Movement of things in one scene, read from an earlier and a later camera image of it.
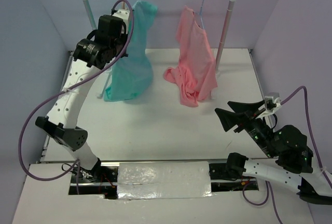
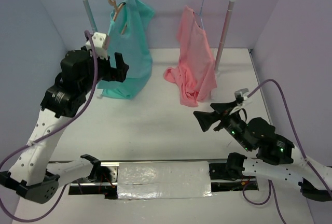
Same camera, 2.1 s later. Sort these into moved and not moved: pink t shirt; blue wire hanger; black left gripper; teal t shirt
Moved: teal t shirt; black left gripper
Not moved: blue wire hanger; pink t shirt
